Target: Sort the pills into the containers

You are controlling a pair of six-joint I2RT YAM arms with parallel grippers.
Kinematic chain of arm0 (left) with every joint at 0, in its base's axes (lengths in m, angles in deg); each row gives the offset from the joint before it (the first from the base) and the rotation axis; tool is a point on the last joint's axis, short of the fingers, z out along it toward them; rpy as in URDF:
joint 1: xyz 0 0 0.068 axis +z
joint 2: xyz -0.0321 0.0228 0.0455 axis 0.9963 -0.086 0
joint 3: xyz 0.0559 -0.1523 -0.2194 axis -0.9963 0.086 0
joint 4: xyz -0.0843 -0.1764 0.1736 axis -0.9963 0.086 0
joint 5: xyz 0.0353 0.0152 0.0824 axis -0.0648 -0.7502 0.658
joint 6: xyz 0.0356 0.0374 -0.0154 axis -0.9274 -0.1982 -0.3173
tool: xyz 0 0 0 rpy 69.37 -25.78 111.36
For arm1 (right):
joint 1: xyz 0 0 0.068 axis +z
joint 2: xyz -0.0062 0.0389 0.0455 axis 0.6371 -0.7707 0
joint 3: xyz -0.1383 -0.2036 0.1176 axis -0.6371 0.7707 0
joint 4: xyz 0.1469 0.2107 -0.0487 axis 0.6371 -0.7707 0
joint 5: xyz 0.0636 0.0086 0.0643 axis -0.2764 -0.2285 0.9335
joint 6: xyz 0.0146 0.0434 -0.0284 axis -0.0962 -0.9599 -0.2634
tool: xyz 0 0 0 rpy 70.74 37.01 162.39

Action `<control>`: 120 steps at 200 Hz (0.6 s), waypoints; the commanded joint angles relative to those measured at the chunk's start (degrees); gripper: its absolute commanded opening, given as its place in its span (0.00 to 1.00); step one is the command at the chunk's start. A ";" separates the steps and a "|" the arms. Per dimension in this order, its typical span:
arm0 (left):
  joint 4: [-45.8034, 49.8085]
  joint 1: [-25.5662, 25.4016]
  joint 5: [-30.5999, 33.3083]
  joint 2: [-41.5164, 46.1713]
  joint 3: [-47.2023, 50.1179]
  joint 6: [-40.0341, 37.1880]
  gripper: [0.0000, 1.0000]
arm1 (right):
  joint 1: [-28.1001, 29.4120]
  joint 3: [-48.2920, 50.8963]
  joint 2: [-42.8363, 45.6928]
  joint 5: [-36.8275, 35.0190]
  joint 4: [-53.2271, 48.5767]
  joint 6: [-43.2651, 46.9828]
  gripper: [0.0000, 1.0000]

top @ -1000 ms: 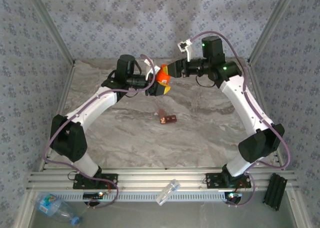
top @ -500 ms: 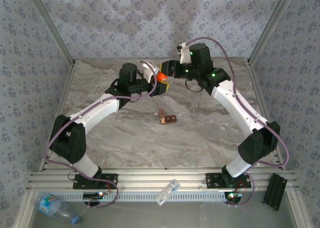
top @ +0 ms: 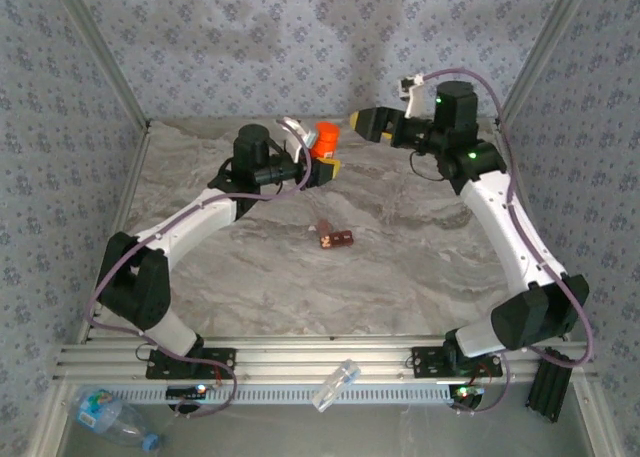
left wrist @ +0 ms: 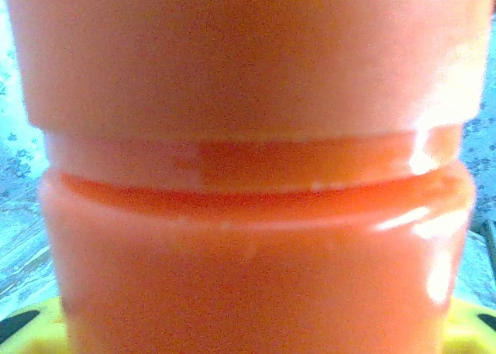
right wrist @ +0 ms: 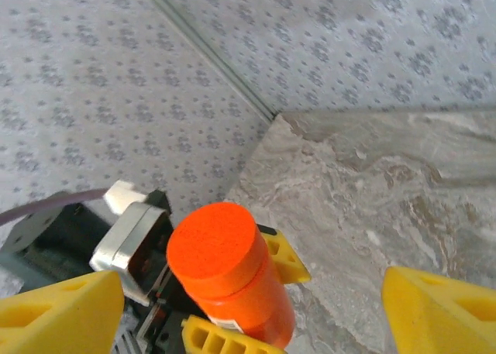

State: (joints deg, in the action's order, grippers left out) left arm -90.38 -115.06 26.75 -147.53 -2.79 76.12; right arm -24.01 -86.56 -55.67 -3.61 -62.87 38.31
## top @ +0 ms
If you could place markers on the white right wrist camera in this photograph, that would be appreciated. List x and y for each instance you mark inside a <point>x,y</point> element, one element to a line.
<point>415,102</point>

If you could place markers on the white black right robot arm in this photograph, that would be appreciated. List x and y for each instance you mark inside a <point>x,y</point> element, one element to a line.
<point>505,227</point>

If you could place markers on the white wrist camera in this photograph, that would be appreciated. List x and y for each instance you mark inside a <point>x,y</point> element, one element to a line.
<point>300,137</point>
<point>415,102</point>

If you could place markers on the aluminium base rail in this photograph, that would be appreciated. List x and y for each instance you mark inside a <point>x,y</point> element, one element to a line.
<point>325,357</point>

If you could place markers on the aluminium left frame post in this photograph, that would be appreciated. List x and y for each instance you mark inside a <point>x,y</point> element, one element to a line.
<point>107,62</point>

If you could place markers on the aluminium right side rail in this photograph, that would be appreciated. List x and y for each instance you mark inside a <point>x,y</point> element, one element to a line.
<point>537,237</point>

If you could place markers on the clear plastic water bottle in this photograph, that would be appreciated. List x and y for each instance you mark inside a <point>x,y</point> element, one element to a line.
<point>110,422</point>

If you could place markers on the aluminium right frame post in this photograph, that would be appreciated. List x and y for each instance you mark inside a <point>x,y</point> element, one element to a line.
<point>540,57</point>

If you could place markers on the aluminium left side rail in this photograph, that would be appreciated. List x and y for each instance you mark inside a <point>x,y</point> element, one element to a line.
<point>122,217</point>

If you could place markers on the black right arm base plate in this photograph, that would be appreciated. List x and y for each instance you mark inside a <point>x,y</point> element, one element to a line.
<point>427,362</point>

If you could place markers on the brown pill organizer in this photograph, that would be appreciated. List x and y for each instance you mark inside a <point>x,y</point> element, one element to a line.
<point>342,239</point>

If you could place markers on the controller board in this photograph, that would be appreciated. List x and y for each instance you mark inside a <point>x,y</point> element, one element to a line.
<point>467,393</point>
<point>187,392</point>

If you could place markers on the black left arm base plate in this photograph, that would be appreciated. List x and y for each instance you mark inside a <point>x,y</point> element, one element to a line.
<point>215,362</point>

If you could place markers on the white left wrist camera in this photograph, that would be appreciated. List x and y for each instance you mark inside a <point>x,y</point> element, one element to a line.
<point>300,137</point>

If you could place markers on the orange pill bottle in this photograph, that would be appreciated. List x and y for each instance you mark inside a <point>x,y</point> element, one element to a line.
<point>327,137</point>

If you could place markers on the aluminium frame post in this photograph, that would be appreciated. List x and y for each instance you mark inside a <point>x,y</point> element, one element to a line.
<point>107,62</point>
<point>540,57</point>

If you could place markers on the black extrusion piece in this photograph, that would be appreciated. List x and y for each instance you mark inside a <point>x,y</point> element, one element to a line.
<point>550,392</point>

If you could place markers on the left controller board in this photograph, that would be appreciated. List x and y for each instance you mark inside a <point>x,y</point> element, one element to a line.
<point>187,392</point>

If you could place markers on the clear plastic box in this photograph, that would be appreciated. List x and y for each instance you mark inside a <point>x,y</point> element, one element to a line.
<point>335,384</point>

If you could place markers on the right controller board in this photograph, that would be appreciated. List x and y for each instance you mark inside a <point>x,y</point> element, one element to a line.
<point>467,393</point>

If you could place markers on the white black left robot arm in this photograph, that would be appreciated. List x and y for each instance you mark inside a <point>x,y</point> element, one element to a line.
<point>190,222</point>

